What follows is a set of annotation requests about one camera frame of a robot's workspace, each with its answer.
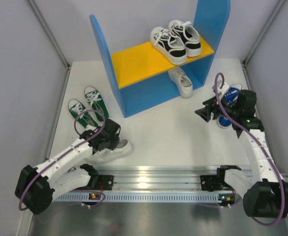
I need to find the blue sneaker lower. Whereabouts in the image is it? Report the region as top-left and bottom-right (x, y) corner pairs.
(217, 116), (232, 128)

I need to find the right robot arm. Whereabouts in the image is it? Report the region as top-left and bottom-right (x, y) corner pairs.
(195, 89), (288, 218)

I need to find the green sneaker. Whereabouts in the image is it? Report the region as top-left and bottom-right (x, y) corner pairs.
(84, 86), (109, 122)
(68, 99), (101, 134)

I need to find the aluminium mounting rail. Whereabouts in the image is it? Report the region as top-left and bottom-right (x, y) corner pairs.
(86, 155), (220, 193)

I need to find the aluminium frame post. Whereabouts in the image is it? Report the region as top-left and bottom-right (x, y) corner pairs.
(242, 0), (288, 66)
(27, 0), (72, 69)

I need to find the blue and yellow shoe shelf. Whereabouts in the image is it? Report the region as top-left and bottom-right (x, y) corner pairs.
(90, 0), (230, 118)

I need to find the black white sneaker left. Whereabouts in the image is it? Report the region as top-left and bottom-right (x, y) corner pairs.
(150, 27), (188, 65)

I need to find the left aluminium frame post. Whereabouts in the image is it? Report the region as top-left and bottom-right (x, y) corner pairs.
(27, 0), (72, 69)

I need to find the black white sneaker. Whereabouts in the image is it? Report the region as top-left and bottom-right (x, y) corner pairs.
(150, 27), (188, 65)
(168, 20), (202, 57)

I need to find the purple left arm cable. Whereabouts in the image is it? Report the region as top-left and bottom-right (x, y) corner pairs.
(18, 109), (107, 212)

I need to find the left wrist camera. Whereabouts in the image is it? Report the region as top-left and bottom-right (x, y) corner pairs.
(85, 124), (98, 134)

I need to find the black white sneaker right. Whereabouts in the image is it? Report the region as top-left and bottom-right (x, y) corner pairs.
(168, 20), (202, 57)

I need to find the blue sneaker upper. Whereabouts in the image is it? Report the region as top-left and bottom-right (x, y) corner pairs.
(222, 83), (243, 105)

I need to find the blue sneaker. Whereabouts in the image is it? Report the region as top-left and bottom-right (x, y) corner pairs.
(222, 83), (243, 105)
(217, 116), (232, 128)

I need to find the slotted cable duct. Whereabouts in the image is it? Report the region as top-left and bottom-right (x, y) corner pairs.
(55, 191), (233, 203)

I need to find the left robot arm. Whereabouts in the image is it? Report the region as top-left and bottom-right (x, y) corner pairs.
(15, 119), (121, 215)

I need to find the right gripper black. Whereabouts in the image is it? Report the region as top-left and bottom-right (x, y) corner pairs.
(195, 93), (241, 122)

